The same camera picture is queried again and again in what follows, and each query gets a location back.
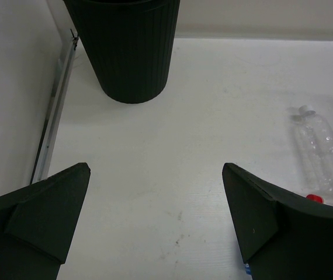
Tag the blue-label clear bottle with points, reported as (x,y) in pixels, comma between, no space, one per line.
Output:
(247,269)

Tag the red-capped red-label bottle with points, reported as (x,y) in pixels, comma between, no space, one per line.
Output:
(315,198)

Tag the clear unlabelled plastic bottle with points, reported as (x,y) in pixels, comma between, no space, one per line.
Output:
(313,137)

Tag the black plastic waste bin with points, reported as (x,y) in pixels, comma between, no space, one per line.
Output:
(129,44)

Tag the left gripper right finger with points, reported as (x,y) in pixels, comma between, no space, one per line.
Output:
(281,235)

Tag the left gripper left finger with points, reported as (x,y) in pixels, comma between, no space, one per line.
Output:
(37,224)

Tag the left aluminium frame rail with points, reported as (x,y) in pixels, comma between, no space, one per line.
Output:
(54,110)

